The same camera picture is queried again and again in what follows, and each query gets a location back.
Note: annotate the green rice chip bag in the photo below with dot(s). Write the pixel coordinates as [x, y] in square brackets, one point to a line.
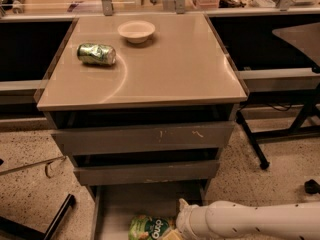
[144, 227]

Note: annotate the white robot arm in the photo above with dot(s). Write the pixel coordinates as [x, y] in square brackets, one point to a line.
[229, 220]

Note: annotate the grey middle drawer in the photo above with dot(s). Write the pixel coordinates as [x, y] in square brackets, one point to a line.
[146, 173]

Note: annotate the grey open bottom drawer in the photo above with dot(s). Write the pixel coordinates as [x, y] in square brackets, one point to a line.
[117, 205]

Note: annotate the grey drawer cabinet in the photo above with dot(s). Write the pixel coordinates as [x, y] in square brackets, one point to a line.
[180, 75]

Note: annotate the grey top drawer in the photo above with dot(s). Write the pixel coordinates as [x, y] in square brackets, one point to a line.
[143, 138]

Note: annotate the black table leg right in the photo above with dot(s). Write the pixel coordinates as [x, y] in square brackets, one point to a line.
[264, 164]

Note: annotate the black stand leg left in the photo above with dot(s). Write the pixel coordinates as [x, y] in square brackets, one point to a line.
[10, 230]

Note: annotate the black caster wheel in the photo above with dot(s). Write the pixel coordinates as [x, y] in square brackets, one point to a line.
[312, 187]

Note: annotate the thin metal rod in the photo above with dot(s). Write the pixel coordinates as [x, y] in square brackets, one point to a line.
[46, 163]

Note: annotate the crushed green soda can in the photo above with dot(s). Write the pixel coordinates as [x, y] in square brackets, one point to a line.
[96, 54]

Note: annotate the white paper bowl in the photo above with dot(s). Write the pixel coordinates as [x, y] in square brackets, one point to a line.
[136, 31]

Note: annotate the grey side table top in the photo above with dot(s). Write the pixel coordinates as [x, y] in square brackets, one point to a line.
[305, 38]

